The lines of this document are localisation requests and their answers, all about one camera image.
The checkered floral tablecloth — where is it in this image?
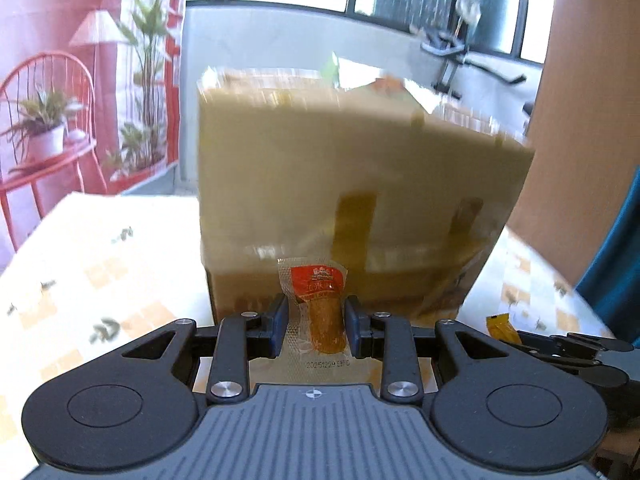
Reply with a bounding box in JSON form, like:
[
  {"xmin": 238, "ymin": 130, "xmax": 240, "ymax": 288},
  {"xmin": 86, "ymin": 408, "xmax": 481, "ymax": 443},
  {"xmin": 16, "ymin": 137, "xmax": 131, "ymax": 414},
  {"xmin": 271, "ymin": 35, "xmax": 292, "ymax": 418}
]
[{"xmin": 0, "ymin": 192, "xmax": 618, "ymax": 411}]

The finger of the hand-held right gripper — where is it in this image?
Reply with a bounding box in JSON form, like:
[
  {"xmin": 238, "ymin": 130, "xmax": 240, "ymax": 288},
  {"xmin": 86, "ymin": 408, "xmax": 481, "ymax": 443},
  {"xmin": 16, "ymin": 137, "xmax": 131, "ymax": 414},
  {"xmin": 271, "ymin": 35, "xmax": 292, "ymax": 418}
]
[
  {"xmin": 515, "ymin": 330, "xmax": 601, "ymax": 362},
  {"xmin": 550, "ymin": 332, "xmax": 635, "ymax": 354}
]

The small yellow snack packet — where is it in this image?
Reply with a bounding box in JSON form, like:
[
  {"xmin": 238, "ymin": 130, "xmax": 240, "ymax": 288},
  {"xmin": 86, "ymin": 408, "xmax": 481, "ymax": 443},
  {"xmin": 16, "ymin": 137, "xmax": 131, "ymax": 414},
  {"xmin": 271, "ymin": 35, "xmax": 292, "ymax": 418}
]
[{"xmin": 486, "ymin": 313, "xmax": 523, "ymax": 346}]

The black exercise bike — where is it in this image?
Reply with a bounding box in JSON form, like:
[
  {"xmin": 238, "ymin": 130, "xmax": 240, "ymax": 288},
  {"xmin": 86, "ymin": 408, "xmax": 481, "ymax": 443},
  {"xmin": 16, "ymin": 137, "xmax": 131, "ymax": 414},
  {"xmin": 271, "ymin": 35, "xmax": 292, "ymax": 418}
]
[{"xmin": 410, "ymin": 25, "xmax": 536, "ymax": 136}]

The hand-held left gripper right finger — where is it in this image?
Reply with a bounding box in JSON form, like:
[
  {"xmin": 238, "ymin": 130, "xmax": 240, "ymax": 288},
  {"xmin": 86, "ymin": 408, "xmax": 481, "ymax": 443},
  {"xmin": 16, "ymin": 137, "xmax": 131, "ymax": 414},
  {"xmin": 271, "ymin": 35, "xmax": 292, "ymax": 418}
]
[{"xmin": 345, "ymin": 295, "xmax": 516, "ymax": 404}]

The printed wall tapestry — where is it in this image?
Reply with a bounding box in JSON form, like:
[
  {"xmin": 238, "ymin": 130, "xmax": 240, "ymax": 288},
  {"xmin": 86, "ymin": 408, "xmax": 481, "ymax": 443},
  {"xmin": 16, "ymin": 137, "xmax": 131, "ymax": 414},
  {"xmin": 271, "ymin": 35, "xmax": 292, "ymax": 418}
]
[{"xmin": 0, "ymin": 0, "xmax": 188, "ymax": 266}]

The brown wooden board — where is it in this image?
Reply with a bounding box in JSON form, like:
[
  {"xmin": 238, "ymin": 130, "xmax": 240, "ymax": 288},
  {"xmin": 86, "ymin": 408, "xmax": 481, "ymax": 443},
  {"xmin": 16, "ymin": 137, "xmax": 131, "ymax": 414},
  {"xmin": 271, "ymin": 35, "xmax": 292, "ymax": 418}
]
[{"xmin": 510, "ymin": 0, "xmax": 640, "ymax": 281}]

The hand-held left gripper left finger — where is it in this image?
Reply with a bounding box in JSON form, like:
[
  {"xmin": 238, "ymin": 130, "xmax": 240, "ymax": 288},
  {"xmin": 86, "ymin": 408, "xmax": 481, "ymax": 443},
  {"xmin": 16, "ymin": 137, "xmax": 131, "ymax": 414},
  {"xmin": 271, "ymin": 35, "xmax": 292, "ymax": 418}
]
[{"xmin": 117, "ymin": 294, "xmax": 290, "ymax": 404}]

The blue cloth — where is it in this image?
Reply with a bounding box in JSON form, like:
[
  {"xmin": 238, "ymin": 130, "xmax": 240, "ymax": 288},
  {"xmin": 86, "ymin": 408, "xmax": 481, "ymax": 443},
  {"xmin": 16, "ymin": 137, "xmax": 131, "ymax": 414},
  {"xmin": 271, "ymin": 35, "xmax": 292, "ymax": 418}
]
[{"xmin": 575, "ymin": 165, "xmax": 640, "ymax": 346}]

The brown cardboard box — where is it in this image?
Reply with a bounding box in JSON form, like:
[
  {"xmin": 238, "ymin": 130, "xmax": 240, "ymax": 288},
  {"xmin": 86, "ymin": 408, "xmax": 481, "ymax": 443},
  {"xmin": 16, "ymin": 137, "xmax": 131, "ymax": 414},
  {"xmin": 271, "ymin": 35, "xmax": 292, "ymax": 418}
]
[{"xmin": 196, "ymin": 64, "xmax": 537, "ymax": 328}]

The clear sausage packet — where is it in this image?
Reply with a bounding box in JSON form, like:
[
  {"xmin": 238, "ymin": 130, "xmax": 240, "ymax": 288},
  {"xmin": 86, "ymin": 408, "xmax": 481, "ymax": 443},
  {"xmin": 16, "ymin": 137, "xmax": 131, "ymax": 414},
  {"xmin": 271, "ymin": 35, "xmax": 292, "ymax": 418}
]
[{"xmin": 276, "ymin": 256, "xmax": 349, "ymax": 381}]

